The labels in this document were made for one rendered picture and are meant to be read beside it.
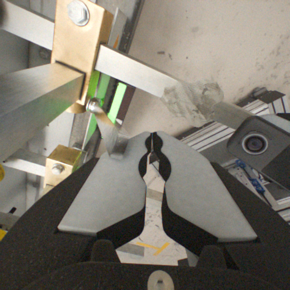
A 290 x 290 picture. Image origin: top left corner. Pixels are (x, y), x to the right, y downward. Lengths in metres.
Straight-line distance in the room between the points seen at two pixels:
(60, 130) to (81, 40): 0.41
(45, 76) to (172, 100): 0.15
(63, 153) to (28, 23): 0.21
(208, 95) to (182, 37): 0.88
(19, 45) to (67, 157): 0.30
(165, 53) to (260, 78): 0.61
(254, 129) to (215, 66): 0.99
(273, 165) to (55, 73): 0.24
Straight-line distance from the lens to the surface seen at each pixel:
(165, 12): 1.10
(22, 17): 0.27
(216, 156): 1.18
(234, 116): 0.28
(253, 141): 0.19
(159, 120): 1.20
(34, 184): 0.83
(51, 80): 0.19
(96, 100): 0.26
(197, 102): 0.24
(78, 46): 0.24
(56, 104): 0.18
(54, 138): 0.64
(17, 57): 0.54
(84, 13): 0.23
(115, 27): 0.30
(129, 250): 0.60
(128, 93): 0.41
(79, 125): 0.47
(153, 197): 0.39
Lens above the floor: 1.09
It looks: 57 degrees down
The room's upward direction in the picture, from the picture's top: 177 degrees counter-clockwise
